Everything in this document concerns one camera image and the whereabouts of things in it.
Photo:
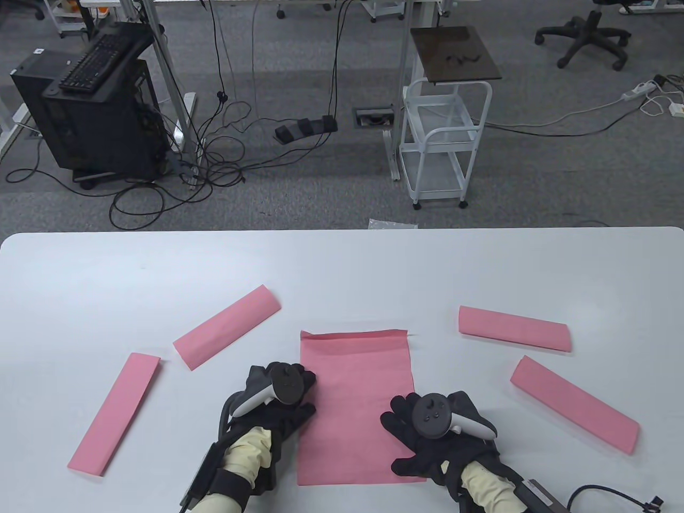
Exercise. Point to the grey metal desk leg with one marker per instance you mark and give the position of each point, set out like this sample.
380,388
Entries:
179,115

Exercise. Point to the black power adapter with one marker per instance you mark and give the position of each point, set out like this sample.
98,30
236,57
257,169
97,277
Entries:
660,80

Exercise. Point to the dark brown board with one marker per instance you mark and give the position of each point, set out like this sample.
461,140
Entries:
454,53

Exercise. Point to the black computer tower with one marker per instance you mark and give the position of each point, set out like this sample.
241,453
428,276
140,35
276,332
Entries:
96,133

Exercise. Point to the white power adapter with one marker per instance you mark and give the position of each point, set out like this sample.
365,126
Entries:
677,109

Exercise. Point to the metal floor socket box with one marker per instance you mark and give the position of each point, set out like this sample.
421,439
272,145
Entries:
374,117

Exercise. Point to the black foot pedal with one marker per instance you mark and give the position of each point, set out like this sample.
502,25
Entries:
304,128

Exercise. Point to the white storage cart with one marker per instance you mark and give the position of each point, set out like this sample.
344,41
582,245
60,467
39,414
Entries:
382,8
69,24

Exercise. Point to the person's right hand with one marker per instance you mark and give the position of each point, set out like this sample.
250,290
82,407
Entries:
422,459

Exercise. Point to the pink paper sheet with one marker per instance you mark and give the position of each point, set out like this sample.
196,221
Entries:
227,327
352,385
513,328
574,404
115,414

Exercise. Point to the clear plastic bag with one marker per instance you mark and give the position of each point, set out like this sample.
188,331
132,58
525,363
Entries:
393,224

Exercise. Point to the person's left hand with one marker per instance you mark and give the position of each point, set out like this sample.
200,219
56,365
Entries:
291,425

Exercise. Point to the black keyboard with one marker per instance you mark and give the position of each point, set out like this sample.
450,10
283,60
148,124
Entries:
93,63

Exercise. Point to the black office chair base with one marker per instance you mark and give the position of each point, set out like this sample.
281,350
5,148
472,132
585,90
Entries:
590,29

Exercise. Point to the person's right forearm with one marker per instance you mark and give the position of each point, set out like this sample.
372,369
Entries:
486,489

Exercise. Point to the white power strip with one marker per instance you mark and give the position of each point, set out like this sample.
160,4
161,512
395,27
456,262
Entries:
638,90

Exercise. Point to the white desk foot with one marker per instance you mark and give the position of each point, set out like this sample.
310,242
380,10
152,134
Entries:
10,123

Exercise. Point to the grey white handheld controller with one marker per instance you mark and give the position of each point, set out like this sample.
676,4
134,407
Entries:
430,417
286,385

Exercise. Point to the person's left forearm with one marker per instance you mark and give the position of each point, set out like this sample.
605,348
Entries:
243,449

